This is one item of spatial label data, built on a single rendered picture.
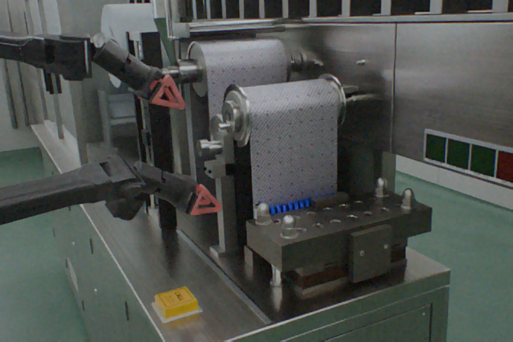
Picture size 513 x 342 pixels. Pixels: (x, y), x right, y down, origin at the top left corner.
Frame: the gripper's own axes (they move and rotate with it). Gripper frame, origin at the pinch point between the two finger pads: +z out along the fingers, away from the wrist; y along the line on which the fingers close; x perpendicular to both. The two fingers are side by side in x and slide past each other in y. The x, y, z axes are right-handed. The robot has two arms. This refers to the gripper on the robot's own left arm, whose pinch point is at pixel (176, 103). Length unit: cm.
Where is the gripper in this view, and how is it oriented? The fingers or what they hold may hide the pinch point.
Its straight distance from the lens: 120.2
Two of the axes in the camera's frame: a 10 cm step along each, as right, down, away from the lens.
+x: 5.3, -8.4, 0.7
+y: 4.7, 2.2, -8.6
